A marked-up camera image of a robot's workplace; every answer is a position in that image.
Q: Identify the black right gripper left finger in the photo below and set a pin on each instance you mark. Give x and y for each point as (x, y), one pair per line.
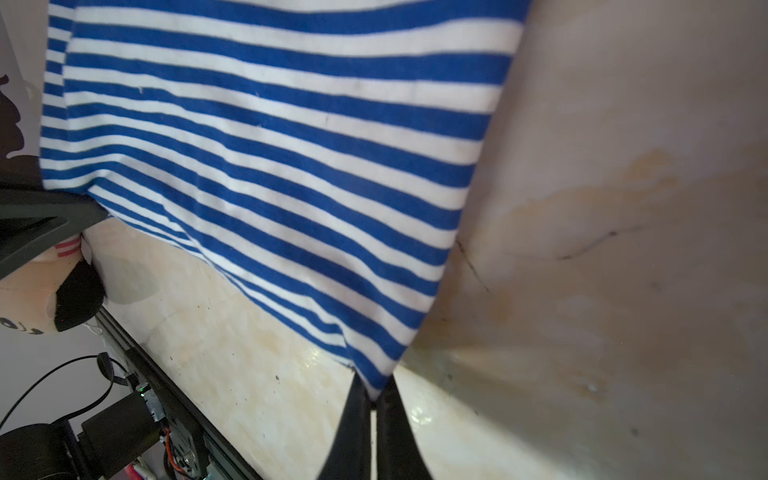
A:
(350, 455)

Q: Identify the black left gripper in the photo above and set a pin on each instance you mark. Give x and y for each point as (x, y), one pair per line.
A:
(33, 221)

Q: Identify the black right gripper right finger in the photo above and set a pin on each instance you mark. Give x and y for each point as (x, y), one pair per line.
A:
(397, 453)

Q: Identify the blue white striped tank top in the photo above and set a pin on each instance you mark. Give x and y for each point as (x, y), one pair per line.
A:
(318, 154)

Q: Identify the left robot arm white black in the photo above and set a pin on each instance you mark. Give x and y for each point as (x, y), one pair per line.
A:
(108, 442)

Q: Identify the cartoon doll head toy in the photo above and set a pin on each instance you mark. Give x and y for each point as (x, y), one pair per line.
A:
(54, 292)

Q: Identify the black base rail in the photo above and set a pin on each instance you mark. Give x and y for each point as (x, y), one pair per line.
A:
(195, 449)

